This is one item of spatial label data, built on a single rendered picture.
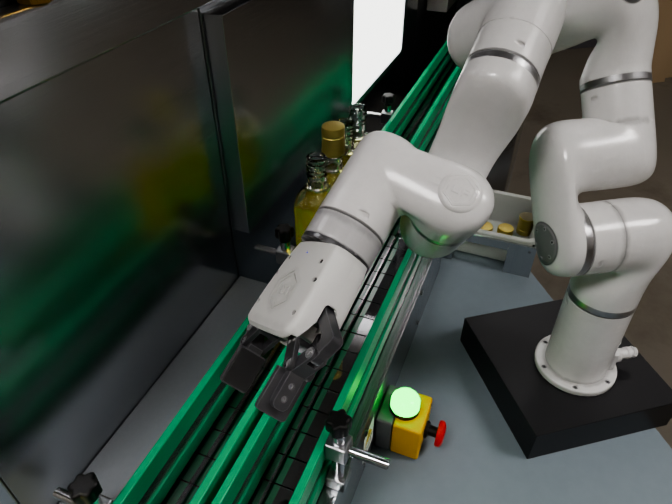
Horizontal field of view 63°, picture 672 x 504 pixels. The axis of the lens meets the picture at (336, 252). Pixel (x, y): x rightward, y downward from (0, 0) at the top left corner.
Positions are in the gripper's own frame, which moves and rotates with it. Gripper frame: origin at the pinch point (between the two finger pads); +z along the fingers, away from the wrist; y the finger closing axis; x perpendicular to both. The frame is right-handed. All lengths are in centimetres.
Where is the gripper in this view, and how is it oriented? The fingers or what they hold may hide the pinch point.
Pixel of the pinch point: (254, 390)
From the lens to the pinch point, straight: 53.2
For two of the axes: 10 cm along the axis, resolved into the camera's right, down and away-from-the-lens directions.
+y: 5.0, 0.5, -8.6
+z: -4.9, 8.4, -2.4
